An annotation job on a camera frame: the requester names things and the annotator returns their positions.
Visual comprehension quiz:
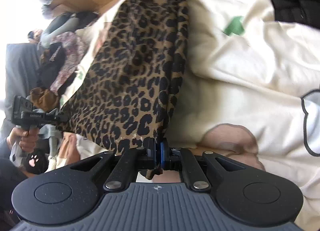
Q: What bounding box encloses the leopard print garment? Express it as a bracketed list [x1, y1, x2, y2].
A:
[58, 0, 189, 155]

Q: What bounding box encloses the person's left hand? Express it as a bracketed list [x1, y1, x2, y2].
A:
[7, 127, 39, 153]

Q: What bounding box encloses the black paw print slipper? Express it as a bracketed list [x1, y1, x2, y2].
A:
[24, 148, 49, 175]

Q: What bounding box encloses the black cap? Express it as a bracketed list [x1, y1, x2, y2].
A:
[37, 42, 66, 89]

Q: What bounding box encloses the floral patterned cloth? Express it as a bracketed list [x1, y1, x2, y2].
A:
[50, 32, 88, 96]

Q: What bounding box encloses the cream cartoon bed sheet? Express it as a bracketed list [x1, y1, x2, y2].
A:
[57, 0, 320, 230]

